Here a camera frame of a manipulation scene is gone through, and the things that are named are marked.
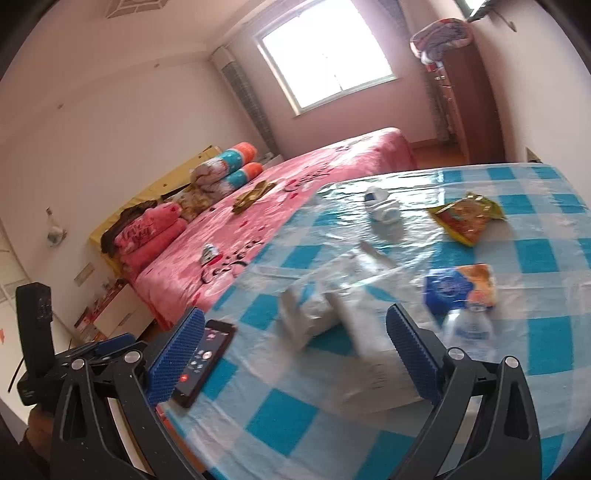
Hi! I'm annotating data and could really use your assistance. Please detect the clear plastic bottle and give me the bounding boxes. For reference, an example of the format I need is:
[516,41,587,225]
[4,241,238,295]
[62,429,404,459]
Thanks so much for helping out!
[443,304,496,362]

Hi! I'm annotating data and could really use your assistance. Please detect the blue orange tissue pack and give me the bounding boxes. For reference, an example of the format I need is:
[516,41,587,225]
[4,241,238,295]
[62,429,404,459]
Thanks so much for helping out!
[424,263,497,316]

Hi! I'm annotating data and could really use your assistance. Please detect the white printed plastic package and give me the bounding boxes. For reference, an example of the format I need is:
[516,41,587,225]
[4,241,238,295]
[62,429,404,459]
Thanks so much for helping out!
[280,241,437,413]

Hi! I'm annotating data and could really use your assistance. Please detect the yellow green snack bag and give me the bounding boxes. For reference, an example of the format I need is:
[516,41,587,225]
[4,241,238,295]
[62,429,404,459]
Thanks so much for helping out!
[427,192,506,247]

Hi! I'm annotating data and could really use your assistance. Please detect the person's left hand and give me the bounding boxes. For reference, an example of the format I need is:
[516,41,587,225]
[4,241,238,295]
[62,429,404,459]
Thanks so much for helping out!
[20,405,54,462]

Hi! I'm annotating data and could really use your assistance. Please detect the black smartphone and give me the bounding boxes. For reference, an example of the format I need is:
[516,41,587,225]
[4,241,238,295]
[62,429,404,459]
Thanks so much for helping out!
[172,320,238,409]

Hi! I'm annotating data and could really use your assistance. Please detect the white nightstand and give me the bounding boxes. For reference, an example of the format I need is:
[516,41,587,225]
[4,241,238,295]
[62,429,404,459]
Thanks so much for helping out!
[74,283,153,342]

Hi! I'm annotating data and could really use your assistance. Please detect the pink bed cover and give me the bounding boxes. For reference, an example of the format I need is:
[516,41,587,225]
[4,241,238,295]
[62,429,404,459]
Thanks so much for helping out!
[132,127,417,330]

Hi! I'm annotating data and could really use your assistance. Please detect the small wrapper on bed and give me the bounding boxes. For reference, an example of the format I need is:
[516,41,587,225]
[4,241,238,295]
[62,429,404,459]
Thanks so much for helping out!
[199,243,219,266]

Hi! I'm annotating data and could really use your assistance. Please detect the blue checkered tablecloth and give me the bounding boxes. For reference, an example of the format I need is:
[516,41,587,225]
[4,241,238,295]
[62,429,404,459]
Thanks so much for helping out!
[163,163,590,479]

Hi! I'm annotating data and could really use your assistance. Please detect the pink folded pillows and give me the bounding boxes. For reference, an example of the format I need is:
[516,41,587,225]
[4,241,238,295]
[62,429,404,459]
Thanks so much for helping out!
[114,202,187,278]

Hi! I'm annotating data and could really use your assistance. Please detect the white crumpled wrapper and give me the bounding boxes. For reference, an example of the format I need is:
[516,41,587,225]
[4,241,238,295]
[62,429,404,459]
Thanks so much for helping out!
[363,187,401,225]

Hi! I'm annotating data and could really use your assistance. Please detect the olive cloth on bed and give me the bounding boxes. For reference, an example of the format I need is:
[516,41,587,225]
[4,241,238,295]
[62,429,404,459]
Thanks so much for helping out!
[231,180,276,215]

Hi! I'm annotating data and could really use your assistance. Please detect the yellow headboard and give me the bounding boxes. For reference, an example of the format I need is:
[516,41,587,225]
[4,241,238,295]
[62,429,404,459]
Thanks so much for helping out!
[88,145,221,277]

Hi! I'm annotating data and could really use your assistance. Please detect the rolled floral quilt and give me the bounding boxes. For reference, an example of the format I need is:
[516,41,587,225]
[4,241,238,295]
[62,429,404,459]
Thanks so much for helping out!
[172,142,263,222]

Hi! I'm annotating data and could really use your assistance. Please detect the brown wooden cabinet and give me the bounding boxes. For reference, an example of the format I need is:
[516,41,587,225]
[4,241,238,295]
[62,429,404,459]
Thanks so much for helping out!
[433,43,506,164]

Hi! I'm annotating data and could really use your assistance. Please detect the grey plaid curtain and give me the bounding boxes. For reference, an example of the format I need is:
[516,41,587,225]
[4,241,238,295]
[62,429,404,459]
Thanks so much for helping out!
[211,46,280,154]

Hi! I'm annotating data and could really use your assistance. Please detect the folded blanket on cabinet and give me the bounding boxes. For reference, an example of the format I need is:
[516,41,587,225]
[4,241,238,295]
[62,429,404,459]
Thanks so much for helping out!
[410,18,474,65]

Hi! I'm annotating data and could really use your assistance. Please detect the bright window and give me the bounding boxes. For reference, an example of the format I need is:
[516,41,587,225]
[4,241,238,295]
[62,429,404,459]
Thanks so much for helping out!
[256,1,396,115]

